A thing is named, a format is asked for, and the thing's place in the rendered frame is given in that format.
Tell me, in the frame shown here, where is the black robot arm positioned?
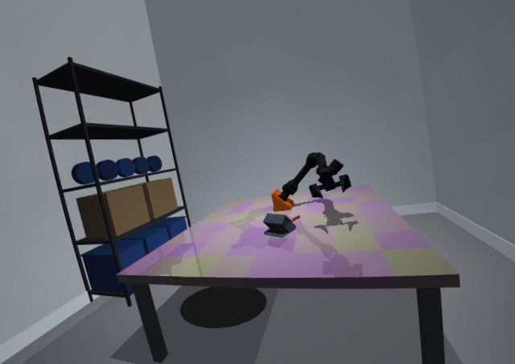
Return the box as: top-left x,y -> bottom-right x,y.
278,152 -> 344,201

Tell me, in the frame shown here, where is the dark grey sloped panel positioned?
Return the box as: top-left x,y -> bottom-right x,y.
263,213 -> 296,238

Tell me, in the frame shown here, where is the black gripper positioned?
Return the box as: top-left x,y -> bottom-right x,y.
309,174 -> 352,199

